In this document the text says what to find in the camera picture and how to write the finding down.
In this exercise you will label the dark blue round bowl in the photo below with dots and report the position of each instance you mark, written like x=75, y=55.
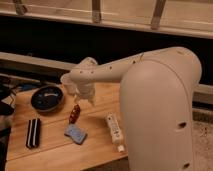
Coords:
x=47, y=98

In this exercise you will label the wooden table board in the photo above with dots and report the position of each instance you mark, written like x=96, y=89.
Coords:
x=58, y=152

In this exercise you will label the wooden railing post left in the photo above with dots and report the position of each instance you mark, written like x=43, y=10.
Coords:
x=19, y=7

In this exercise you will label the blue sponge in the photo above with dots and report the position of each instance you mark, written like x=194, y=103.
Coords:
x=75, y=133

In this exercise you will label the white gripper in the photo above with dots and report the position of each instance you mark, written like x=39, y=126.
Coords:
x=85, y=91

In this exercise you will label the wooden railing post middle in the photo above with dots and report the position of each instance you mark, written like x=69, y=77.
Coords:
x=96, y=11

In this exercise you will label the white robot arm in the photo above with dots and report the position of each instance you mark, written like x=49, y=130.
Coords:
x=156, y=93

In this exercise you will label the black object at left edge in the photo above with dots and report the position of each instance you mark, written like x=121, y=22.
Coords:
x=7, y=105

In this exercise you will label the wooden railing post right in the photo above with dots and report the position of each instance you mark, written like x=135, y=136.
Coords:
x=157, y=14

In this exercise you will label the wooden railing post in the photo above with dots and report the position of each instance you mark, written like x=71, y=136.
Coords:
x=96, y=11
x=19, y=7
x=157, y=14

